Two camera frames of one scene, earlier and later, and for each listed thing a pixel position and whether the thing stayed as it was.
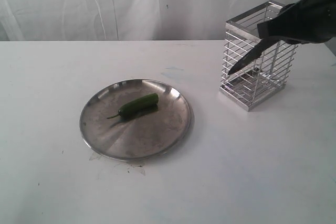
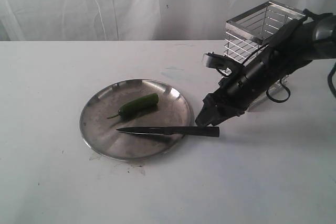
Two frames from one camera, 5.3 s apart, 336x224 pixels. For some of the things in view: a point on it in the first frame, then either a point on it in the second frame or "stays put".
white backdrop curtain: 135,6 stays put
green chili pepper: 138,106 stays put
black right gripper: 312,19 to 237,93
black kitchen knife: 255,52 to 206,131
